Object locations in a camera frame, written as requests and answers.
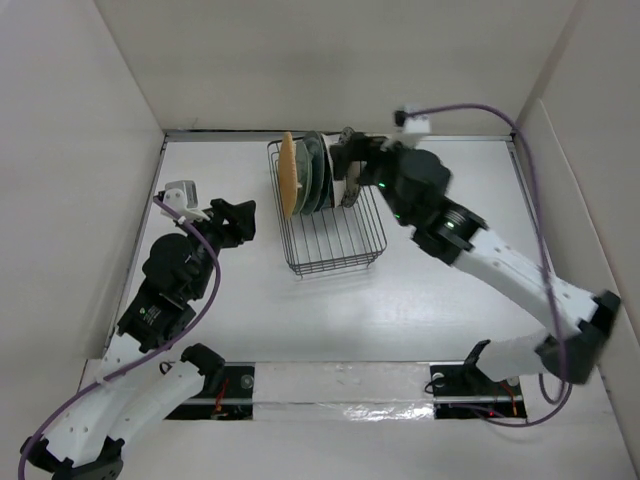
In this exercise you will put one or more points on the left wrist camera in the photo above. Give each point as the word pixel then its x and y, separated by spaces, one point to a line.
pixel 179 199

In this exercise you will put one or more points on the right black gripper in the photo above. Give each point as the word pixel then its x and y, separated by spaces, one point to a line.
pixel 353 150

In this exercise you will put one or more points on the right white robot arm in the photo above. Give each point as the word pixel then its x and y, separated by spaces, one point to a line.
pixel 577 324

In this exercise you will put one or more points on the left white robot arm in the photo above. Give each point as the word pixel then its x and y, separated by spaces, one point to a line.
pixel 85 437

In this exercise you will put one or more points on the wire dish rack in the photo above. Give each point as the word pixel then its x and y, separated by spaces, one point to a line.
pixel 331 239

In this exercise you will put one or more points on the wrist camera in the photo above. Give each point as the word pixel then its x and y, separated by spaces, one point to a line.
pixel 411 126
pixel 179 199

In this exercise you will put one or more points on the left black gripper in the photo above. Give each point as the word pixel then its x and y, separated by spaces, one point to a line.
pixel 240 225

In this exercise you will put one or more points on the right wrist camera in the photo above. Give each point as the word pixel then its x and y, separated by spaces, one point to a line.
pixel 411 126

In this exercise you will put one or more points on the teal scalloped plate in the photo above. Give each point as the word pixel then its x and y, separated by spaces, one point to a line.
pixel 325 200

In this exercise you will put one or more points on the light green flower plate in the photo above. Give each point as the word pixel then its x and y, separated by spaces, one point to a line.
pixel 304 176

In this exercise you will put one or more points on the orange woven plate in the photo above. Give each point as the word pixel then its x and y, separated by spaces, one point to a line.
pixel 287 175

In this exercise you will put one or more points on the orange rimmed petal plate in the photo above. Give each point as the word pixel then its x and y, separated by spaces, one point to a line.
pixel 338 187

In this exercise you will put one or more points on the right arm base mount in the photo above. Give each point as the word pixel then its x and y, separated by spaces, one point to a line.
pixel 460 394

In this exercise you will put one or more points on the blue floral white plate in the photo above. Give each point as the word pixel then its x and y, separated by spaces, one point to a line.
pixel 353 186

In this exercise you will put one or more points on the grey-blue round plate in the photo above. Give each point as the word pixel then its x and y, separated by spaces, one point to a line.
pixel 315 146

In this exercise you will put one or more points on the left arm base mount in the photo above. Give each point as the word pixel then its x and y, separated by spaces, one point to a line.
pixel 227 392

